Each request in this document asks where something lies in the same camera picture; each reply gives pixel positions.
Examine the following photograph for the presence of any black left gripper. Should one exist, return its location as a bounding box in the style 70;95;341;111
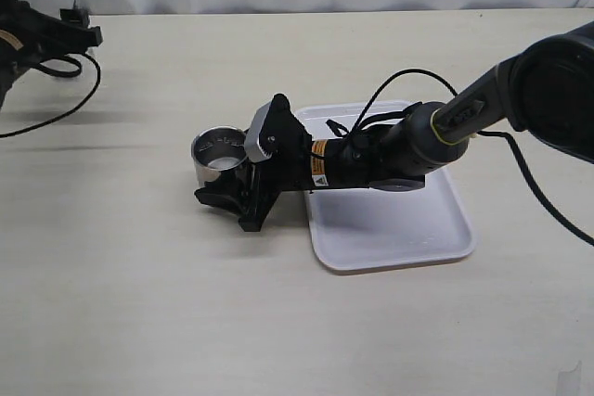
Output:
1;0;102;98

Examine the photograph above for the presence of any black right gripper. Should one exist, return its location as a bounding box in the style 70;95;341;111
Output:
194;94;313;232

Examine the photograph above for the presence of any stainless steel cup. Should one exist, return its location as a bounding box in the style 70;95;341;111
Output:
190;126;247;186

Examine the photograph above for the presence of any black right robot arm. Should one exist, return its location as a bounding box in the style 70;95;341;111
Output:
192;24;593;232

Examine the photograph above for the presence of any white plastic tray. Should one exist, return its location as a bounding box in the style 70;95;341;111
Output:
295;99;475;275

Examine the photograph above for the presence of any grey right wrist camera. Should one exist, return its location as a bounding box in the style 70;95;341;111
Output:
243;102;272;163

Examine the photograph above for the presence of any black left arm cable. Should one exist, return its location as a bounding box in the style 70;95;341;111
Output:
0;52;102;139

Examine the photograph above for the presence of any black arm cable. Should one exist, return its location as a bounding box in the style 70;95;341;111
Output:
305;69;594;247
0;52;102;139

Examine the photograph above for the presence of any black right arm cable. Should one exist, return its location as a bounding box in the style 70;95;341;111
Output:
305;69;594;247

